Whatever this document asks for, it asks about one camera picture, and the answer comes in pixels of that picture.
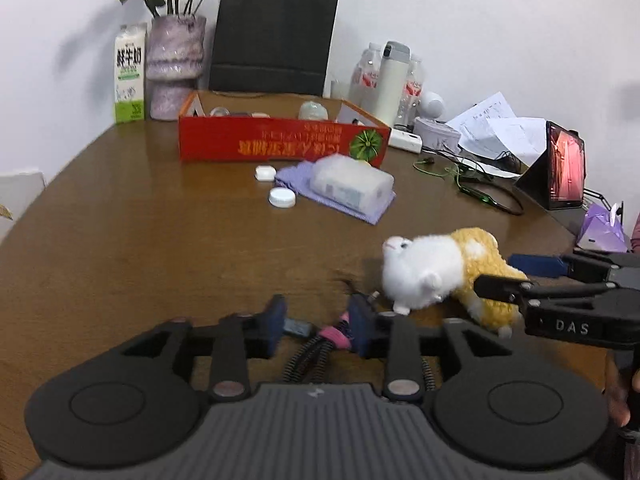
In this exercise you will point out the clear water bottle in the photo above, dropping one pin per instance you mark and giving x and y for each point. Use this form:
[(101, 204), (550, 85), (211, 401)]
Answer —
[(364, 77), (414, 90)]

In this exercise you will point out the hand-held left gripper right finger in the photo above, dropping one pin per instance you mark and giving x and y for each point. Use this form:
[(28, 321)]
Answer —
[(360, 325)]

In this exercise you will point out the white thermos flask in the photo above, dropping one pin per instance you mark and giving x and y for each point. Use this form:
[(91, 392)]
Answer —
[(391, 85)]

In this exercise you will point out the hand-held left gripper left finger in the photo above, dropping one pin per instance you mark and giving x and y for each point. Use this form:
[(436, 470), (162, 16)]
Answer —
[(275, 325)]

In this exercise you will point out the white paper box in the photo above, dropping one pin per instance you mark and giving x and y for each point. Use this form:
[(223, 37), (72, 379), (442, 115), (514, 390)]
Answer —
[(22, 190)]

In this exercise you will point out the person's right hand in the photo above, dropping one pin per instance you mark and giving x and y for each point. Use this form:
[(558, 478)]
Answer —
[(617, 385)]

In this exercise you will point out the white power bank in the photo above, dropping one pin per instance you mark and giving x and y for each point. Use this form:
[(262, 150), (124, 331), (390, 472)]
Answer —
[(406, 140)]

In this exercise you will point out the wooden desktop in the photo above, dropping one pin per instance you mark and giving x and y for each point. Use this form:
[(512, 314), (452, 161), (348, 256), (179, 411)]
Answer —
[(150, 240)]

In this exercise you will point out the white patterned tin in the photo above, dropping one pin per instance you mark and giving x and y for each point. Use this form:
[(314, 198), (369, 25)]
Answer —
[(437, 135)]

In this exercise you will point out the yellow and white plush toy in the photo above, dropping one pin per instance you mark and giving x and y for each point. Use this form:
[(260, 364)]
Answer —
[(435, 270)]

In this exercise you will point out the purple cloth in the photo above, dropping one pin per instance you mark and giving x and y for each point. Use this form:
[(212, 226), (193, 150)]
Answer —
[(292, 175)]

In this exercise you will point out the red cardboard box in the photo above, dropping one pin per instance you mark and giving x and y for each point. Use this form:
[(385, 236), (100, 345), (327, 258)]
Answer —
[(280, 140)]

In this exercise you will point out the translucent cotton swab box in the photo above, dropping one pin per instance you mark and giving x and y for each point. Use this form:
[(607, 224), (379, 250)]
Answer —
[(350, 182)]

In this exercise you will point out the green and white milk carton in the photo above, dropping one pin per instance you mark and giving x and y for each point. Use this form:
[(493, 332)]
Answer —
[(131, 75)]

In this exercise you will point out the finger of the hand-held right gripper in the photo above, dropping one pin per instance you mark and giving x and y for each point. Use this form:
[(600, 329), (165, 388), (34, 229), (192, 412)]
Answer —
[(537, 265), (500, 287)]

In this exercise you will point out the black paper bag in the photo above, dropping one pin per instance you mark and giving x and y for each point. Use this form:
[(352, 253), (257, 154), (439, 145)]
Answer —
[(272, 40)]

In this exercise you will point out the white round puck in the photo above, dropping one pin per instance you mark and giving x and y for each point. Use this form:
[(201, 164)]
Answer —
[(265, 172)]

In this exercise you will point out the white ribbed lid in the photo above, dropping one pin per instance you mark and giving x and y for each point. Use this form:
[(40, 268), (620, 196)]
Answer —
[(282, 197)]

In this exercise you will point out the tablet in dark case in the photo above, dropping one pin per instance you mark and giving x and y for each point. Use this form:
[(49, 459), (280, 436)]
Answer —
[(562, 170)]

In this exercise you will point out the loose white papers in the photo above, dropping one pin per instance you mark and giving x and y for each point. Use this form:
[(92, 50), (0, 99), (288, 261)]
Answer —
[(505, 130)]

